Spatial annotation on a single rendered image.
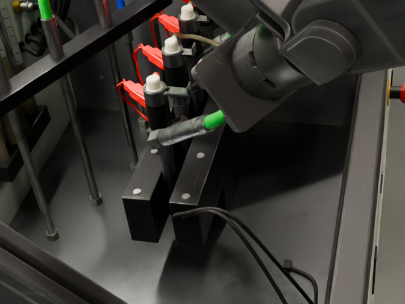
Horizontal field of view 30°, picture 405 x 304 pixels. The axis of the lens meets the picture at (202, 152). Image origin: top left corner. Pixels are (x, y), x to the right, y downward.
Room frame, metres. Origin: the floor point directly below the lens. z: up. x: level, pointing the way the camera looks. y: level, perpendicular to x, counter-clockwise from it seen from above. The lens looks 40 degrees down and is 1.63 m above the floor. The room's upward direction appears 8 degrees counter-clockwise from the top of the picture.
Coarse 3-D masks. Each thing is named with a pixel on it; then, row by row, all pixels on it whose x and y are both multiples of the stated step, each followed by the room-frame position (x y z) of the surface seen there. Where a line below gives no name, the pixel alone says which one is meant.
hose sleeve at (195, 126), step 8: (192, 120) 0.59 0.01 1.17; (200, 120) 0.58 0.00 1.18; (168, 128) 0.61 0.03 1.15; (176, 128) 0.60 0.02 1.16; (184, 128) 0.59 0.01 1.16; (192, 128) 0.58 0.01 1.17; (200, 128) 0.57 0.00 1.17; (160, 136) 0.61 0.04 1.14; (168, 136) 0.60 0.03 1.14; (176, 136) 0.59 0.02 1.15; (184, 136) 0.59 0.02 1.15; (192, 136) 0.58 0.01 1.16; (168, 144) 0.61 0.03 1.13
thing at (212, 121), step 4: (0, 56) 0.79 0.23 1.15; (216, 112) 0.57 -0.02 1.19; (220, 112) 0.56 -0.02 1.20; (208, 116) 0.57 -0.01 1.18; (212, 116) 0.57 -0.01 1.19; (216, 116) 0.56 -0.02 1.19; (220, 116) 0.56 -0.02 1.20; (204, 120) 0.57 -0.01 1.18; (208, 120) 0.57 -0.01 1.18; (212, 120) 0.57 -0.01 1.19; (216, 120) 0.56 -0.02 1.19; (220, 120) 0.56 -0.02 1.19; (224, 120) 0.56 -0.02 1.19; (208, 124) 0.57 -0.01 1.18; (212, 124) 0.57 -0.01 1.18; (216, 124) 0.56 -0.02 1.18; (220, 124) 0.56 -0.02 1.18; (208, 128) 0.57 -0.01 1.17; (212, 128) 0.57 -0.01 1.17
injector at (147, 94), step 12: (144, 96) 0.72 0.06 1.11; (156, 96) 0.72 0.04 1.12; (156, 108) 0.72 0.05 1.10; (168, 108) 0.72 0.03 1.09; (156, 120) 0.72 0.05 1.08; (168, 120) 0.72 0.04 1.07; (180, 120) 0.72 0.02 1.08; (168, 156) 0.72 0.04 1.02; (168, 168) 0.72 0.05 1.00; (168, 180) 0.72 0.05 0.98; (168, 192) 0.72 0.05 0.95; (168, 204) 0.73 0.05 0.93
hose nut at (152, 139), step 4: (152, 132) 0.63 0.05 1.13; (156, 132) 0.62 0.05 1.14; (152, 136) 0.62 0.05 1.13; (156, 136) 0.62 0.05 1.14; (148, 140) 0.62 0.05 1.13; (152, 140) 0.62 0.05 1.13; (156, 140) 0.61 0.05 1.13; (152, 144) 0.62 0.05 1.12; (156, 144) 0.61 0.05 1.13; (160, 144) 0.61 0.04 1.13; (152, 148) 0.62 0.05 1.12; (156, 148) 0.62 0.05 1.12
